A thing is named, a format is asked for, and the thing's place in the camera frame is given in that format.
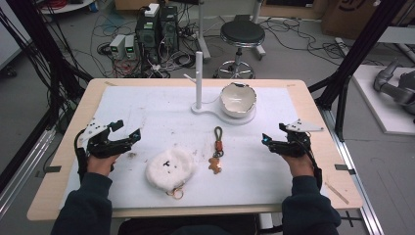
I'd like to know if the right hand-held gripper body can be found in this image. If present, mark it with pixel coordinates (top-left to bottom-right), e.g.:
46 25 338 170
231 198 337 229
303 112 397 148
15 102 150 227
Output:
270 118 325 159

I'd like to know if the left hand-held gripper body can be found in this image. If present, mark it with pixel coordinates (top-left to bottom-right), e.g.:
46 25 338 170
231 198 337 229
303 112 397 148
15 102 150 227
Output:
78 117 132 161

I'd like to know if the person's left hand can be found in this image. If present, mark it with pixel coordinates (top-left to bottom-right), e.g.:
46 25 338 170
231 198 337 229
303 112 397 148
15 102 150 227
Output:
86 153 120 177

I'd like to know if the person's right hand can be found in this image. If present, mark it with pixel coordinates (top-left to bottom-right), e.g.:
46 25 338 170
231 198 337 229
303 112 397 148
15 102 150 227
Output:
281 153 316 179

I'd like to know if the wooden table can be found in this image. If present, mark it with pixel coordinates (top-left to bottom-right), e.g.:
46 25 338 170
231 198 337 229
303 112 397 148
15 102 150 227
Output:
26 77 364 222

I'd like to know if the white table mat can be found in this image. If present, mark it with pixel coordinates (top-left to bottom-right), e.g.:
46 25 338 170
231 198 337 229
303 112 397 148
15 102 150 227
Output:
58 84 329 211

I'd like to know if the white eggshell-shaped bowl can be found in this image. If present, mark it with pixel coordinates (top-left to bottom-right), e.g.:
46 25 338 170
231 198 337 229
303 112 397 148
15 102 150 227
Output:
218 81 258 119

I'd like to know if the black tape strip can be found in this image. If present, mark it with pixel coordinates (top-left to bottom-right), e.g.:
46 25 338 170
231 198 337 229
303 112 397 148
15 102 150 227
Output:
334 164 357 176
43 164 63 174

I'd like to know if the thin wooden stick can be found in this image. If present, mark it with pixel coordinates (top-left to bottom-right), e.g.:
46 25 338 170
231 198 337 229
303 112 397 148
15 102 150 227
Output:
324 181 350 206

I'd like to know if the grey power supply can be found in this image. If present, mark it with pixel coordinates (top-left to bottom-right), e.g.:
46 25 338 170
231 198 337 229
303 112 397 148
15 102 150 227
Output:
124 34 137 61
109 33 127 61

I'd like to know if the white jewelry stand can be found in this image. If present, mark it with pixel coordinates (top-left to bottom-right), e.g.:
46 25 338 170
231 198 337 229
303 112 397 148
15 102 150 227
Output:
183 50 257 126

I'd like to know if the white platform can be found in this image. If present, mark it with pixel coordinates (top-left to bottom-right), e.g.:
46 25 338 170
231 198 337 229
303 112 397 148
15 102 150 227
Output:
351 64 415 137

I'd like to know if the black computer tower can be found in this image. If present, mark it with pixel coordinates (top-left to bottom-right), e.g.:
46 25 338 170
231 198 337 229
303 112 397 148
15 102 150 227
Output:
134 13 161 66
159 5 180 53

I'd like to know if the white metal stand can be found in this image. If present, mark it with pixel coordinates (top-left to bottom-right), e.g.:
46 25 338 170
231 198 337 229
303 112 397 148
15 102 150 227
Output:
194 0 212 64
252 0 267 61

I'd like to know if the black round stool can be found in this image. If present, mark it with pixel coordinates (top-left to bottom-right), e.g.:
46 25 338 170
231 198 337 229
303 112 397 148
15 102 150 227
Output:
213 20 267 80

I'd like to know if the person's lap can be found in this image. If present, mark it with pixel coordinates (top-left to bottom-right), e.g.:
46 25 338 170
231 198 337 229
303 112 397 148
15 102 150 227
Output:
116 213 259 235

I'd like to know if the white box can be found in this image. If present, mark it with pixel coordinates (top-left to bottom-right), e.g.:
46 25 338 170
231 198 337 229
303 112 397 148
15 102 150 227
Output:
144 2 161 19

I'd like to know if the cardboard box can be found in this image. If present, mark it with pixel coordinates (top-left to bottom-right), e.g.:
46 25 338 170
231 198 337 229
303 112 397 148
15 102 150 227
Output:
320 0 415 41

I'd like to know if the white round table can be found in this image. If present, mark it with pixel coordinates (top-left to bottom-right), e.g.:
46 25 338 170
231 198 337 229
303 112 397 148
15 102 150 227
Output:
38 0 96 16

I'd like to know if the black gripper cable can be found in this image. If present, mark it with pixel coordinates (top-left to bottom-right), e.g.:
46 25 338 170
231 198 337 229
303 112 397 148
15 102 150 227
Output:
73 128 90 184
302 139 324 191

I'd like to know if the white fluffy plush keychain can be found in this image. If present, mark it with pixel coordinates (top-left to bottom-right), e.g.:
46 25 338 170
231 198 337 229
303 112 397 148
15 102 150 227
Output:
144 147 198 201

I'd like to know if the gingerbread man keychain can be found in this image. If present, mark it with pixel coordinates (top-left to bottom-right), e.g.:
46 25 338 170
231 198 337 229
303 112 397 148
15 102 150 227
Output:
207 125 226 175

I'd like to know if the aluminium rail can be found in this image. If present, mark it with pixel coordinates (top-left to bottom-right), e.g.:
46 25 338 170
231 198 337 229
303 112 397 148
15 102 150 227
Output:
320 107 387 235
0 127 57 218

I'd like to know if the tangle of floor cables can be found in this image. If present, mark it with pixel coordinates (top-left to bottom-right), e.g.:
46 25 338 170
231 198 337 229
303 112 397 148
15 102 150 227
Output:
91 3 386 79

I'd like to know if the black frame strut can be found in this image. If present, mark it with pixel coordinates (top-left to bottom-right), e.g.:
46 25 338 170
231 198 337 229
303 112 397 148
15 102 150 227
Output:
307 0 401 143
0 0 94 194

